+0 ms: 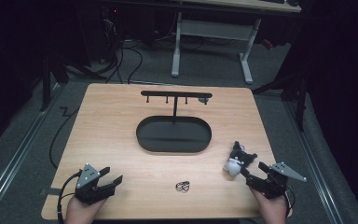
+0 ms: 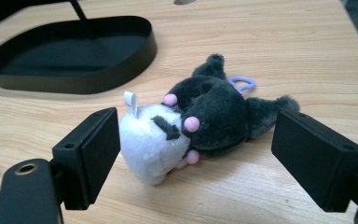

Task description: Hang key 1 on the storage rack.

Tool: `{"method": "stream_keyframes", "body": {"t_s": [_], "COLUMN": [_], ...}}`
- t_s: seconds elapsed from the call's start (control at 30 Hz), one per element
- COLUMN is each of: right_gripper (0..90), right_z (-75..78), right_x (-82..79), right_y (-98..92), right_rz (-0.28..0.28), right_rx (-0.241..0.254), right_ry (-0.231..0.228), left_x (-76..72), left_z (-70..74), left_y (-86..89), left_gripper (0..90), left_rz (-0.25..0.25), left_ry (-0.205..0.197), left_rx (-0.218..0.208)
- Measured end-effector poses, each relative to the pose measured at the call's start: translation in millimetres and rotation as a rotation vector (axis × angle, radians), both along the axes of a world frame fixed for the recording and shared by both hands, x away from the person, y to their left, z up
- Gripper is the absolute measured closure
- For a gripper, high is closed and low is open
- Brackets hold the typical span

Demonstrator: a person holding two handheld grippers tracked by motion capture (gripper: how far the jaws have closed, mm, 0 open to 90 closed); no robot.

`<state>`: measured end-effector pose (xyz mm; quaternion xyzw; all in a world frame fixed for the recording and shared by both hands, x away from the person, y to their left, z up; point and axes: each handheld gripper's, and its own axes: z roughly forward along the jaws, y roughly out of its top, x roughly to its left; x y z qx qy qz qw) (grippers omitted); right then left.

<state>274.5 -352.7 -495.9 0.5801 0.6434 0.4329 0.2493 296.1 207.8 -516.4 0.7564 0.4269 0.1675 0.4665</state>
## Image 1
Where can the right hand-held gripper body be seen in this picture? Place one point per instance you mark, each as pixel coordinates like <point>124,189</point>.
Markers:
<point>273,185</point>

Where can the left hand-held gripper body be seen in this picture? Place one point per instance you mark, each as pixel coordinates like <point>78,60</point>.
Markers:
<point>88,179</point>

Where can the black key rack with tray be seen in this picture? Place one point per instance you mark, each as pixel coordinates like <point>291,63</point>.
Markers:
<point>174,137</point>

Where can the person's right hand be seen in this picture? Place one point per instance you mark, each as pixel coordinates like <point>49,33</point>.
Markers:
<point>273,210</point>

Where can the person's left hand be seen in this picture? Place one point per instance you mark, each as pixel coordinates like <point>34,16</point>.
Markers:
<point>82,211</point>

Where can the grey tape strip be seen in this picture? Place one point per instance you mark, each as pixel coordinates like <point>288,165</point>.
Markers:
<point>53,191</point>

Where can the black metal stand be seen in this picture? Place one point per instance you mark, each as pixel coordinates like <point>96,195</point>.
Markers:
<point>46,84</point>
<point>300,102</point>

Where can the small grey knob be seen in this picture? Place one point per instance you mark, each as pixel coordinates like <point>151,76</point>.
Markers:
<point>203,100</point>

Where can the small red object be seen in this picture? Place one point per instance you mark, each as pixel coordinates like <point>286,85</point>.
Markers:
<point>267,44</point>

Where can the dark computer tower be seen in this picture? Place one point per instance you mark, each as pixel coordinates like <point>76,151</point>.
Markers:
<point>110,28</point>

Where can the metal floor rail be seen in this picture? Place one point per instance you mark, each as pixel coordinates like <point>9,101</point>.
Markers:
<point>317,168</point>
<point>15,155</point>

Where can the white frame desk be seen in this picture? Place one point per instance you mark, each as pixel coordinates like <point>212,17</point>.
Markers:
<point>214,29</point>

